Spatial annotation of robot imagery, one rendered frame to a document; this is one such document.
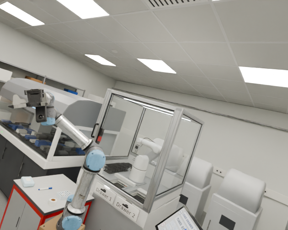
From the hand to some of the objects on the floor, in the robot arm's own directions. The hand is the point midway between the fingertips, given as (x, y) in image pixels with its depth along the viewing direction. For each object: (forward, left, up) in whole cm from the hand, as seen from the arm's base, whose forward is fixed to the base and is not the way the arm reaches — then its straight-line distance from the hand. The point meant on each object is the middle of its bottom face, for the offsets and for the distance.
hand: (28, 106), depth 77 cm
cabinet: (+161, -42, -175) cm, 242 cm away
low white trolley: (+109, +32, -173) cm, 207 cm away
